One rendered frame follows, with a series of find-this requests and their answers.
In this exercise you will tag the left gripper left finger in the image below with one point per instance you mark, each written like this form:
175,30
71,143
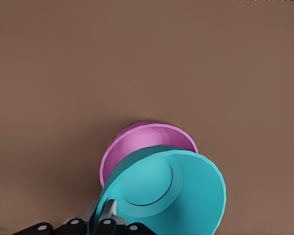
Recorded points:
84,218

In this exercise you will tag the pink bowl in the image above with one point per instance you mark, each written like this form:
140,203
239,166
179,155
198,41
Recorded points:
139,144

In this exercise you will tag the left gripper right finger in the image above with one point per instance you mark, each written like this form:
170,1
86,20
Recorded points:
110,218

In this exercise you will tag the blue bowl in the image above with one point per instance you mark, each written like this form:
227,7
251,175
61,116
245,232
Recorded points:
186,186

